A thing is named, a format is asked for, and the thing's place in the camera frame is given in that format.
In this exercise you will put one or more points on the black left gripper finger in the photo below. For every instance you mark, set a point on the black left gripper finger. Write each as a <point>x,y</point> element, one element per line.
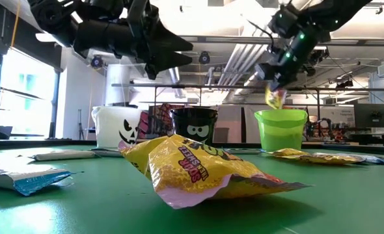
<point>174,40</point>
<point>169,63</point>

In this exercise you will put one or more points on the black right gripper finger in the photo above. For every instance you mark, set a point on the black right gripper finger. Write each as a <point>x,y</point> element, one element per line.
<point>276,86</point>

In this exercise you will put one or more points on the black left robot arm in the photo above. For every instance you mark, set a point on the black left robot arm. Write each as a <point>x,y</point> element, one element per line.
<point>107,35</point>

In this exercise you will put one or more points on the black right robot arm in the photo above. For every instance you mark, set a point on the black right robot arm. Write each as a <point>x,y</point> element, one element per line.
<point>335,13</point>

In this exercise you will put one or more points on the black ceiling spotlight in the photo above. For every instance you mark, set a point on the black ceiling spotlight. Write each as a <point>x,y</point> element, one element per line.
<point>204,57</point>
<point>320,56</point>
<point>96,61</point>

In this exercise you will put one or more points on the lime green plastic bucket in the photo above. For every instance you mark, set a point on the lime green plastic bucket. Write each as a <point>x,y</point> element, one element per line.
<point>281,130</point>

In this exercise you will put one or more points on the black metal rack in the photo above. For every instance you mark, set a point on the black metal rack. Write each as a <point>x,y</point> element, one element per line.
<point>318,110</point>

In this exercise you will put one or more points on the white cabinet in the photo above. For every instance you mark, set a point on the white cabinet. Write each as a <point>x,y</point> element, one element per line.
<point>234,123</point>

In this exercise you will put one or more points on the black monster face bucket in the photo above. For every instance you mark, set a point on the black monster face bucket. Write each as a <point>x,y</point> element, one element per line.
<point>195,125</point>

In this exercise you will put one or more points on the white jack-o-lantern bucket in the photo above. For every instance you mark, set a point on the white jack-o-lantern bucket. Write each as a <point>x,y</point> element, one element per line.
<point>114,126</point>

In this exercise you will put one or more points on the black computer monitor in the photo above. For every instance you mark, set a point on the black computer monitor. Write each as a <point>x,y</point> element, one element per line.
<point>372,115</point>

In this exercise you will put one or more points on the black tripod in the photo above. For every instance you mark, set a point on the black tripod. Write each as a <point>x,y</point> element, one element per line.
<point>80,125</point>

